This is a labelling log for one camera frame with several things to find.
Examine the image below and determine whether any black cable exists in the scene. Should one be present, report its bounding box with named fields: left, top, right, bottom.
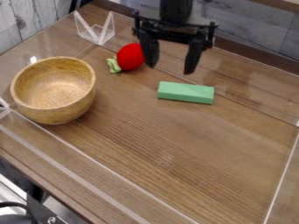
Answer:
left=0, top=201, right=37, bottom=224

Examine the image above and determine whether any green rectangular block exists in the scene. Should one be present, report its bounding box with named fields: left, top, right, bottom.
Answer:
left=158, top=81, right=216, bottom=104

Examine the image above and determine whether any red plush strawberry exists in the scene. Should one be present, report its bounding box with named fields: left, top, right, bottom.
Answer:
left=107, top=43, right=146, bottom=74

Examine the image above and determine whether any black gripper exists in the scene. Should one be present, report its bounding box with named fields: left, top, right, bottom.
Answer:
left=133, top=0, right=218, bottom=74

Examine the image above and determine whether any wooden bowl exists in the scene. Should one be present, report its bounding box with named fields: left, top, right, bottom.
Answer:
left=11, top=56, right=97, bottom=125

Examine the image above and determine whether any clear acrylic corner bracket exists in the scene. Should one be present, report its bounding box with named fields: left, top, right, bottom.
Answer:
left=74, top=10, right=115, bottom=46

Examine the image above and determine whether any black metal table leg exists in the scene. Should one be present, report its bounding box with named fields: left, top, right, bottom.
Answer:
left=27, top=186, right=69, bottom=224

